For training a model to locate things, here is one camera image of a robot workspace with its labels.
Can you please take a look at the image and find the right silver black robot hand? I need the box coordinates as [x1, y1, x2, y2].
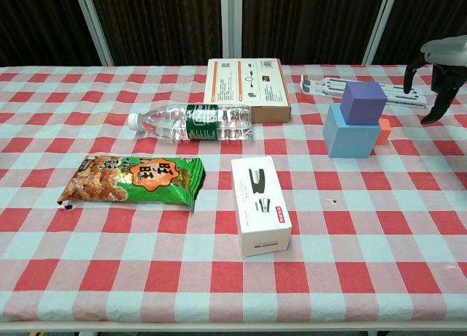
[403, 35, 467, 126]

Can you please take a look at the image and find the small orange foam cube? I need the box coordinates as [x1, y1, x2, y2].
[375, 118, 393, 146]

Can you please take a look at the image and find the purple foam cube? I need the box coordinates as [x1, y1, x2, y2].
[341, 80, 388, 127]

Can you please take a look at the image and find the white folding laptop stand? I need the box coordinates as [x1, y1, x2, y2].
[299, 75, 428, 110]

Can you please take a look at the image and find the large blue foam cube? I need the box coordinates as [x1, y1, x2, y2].
[322, 103, 382, 159]

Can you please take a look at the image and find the white stapler box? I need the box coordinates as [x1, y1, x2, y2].
[230, 155, 293, 260]

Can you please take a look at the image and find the clear plastic water bottle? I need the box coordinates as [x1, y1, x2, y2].
[127, 102, 254, 144]

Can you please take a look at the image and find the green orange snack bag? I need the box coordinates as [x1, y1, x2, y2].
[55, 153, 207, 214]

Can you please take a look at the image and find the red white checkered tablecloth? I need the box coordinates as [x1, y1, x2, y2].
[0, 64, 467, 324]

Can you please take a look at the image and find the aluminium partition post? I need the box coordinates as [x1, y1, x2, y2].
[360, 0, 401, 66]
[72, 0, 115, 67]
[220, 0, 244, 60]

